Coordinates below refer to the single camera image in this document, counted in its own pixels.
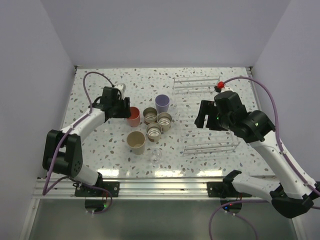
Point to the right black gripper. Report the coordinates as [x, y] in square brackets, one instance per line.
[207, 107]

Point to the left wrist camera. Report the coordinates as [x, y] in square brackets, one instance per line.
[121, 88]

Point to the metal cup front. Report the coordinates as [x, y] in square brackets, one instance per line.
[154, 131]

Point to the beige plastic cup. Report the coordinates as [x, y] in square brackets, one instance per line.
[136, 141]

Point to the purple plastic cup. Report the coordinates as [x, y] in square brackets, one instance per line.
[162, 103]

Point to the red plastic cup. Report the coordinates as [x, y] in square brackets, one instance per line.
[135, 118]

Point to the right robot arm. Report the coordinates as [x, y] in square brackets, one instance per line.
[295, 192]

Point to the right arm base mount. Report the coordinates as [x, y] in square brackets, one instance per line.
[227, 195]

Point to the metal cup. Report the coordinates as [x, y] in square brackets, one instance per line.
[150, 115]
[154, 131]
[164, 119]

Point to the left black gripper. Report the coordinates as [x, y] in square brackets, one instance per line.
[125, 112]

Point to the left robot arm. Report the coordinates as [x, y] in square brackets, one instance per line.
[63, 152]

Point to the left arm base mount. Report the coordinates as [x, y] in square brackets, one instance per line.
[98, 199]

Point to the clear glass cup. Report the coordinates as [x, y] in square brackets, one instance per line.
[155, 156]

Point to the white wire dish rack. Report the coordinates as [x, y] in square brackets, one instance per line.
[188, 92]

